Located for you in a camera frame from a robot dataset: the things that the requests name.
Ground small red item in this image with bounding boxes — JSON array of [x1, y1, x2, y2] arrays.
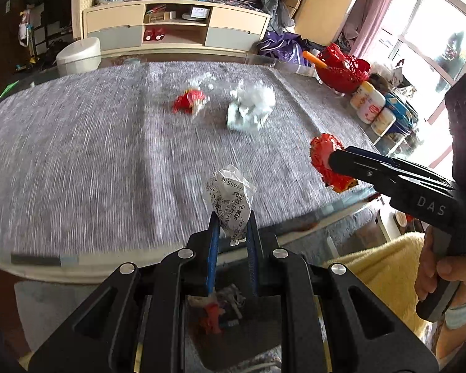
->
[[200, 303, 224, 335]]

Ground window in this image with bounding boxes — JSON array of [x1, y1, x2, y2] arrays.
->
[[373, 0, 466, 125]]

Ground pink curtain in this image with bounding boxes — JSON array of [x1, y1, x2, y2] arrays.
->
[[345, 0, 404, 59]]

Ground cream standing air conditioner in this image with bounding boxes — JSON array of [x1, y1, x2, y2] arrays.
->
[[295, 0, 369, 47]]

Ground white crumpled plastic bag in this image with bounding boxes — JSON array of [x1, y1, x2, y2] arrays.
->
[[231, 79, 276, 115]]

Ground person's right hand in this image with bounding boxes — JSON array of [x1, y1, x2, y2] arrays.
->
[[413, 227, 466, 300]]

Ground brown box in cabinet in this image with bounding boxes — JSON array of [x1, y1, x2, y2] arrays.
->
[[144, 5, 177, 24]]

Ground red plastic basket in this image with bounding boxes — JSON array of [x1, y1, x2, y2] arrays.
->
[[316, 44, 372, 94]]

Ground orange red snack wrapper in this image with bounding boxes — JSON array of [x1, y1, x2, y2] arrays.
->
[[173, 72, 218, 121]]

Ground grey table runner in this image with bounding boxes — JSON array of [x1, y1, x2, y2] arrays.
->
[[0, 60, 377, 242]]

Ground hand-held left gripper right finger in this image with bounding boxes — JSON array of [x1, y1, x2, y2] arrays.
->
[[244, 212, 439, 373]]

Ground white printed paper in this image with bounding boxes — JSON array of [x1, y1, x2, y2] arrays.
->
[[205, 165, 257, 246]]

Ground white bottle pink label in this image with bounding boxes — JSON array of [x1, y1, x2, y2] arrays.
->
[[357, 89, 386, 125]]

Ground crumpled plastic bags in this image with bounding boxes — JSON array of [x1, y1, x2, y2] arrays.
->
[[369, 60, 418, 98]]

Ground cream television cabinet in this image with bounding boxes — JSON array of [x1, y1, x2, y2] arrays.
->
[[82, 0, 272, 53]]

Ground clear grey plastic wrapper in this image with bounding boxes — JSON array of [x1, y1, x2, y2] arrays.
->
[[227, 101, 270, 135]]

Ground red plastic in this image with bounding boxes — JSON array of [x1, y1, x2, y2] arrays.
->
[[310, 133, 358, 194]]

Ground grey floor rug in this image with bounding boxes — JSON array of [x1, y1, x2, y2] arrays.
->
[[13, 206, 381, 352]]

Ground white plastic bottle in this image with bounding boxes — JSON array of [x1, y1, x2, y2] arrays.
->
[[371, 108, 397, 136], [350, 81, 375, 111]]

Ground orange plastic stick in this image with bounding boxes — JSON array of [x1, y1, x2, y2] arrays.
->
[[303, 50, 327, 68]]

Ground white round stool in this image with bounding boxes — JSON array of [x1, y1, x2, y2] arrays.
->
[[55, 37, 102, 76]]

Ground black trash bin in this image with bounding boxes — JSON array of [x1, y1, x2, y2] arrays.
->
[[184, 280, 286, 371]]

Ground kick scooter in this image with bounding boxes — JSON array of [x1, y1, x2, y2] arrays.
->
[[16, 12, 39, 72]]

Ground person's right forearm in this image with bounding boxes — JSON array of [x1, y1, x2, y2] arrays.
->
[[435, 283, 466, 366]]

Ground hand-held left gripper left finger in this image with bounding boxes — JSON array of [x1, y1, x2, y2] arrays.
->
[[27, 215, 222, 373]]

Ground blue round tin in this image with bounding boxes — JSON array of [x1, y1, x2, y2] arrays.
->
[[384, 93, 418, 140]]

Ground beige folding screen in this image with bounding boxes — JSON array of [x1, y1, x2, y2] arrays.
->
[[71, 0, 102, 41]]

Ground purple bag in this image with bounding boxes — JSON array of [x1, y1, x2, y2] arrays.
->
[[256, 31, 309, 67]]

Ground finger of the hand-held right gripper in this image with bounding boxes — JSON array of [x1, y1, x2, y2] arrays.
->
[[344, 145, 453, 193], [328, 151, 402, 203]]

